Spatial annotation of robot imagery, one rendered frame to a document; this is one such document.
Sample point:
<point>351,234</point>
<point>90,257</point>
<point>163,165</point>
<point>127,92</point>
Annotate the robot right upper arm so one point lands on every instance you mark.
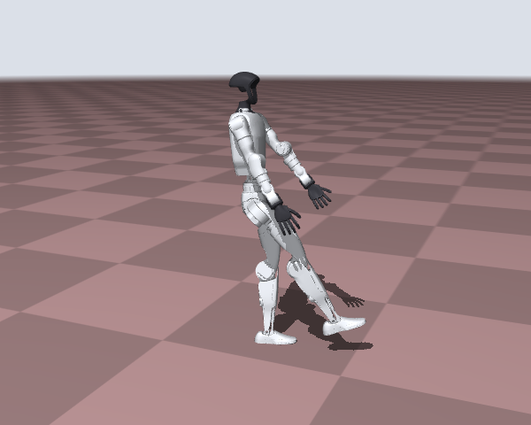
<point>239,127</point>

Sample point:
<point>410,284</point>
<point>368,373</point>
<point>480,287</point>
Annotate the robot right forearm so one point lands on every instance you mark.
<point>260,174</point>

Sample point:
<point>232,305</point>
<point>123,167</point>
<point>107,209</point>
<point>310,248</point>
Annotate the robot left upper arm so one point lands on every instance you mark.
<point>280,148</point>

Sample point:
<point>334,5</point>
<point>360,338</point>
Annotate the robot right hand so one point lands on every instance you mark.
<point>282,214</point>

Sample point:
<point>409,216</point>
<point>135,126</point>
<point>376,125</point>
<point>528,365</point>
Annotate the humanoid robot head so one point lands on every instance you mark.
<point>246,81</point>

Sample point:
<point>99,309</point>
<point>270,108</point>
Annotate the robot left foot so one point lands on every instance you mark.
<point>275,338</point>

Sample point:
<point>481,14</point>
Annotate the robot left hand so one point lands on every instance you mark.
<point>315,192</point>

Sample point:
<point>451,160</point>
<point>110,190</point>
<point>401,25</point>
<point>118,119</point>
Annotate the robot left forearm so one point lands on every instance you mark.
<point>294,165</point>

